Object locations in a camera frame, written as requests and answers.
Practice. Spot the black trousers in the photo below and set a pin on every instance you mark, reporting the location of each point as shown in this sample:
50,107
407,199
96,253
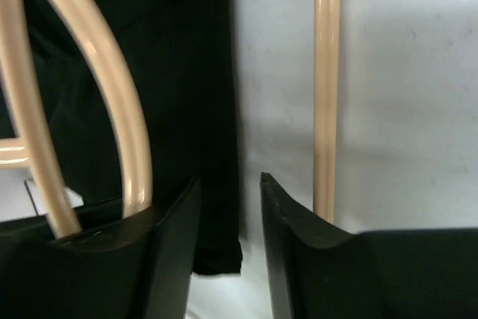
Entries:
180,56

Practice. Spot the beige plastic hanger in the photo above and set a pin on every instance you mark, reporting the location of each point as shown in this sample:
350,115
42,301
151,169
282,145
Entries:
32,147

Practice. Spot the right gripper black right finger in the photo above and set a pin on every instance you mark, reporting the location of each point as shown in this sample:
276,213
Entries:
316,270

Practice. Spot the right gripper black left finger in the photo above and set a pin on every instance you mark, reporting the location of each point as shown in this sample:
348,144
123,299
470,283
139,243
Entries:
135,267

